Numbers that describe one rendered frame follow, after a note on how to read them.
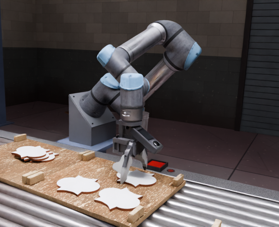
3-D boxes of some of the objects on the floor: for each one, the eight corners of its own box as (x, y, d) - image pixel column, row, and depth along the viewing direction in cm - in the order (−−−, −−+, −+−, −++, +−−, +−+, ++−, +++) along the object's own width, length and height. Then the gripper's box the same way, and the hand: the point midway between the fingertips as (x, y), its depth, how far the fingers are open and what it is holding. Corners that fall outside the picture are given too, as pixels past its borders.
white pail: (125, 136, 493) (126, 113, 485) (134, 132, 519) (134, 110, 512) (143, 139, 481) (144, 115, 473) (151, 134, 508) (152, 112, 500)
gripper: (134, 113, 118) (133, 164, 122) (101, 123, 101) (101, 182, 105) (154, 116, 113) (153, 169, 117) (123, 127, 97) (122, 188, 101)
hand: (135, 177), depth 110 cm, fingers open, 14 cm apart
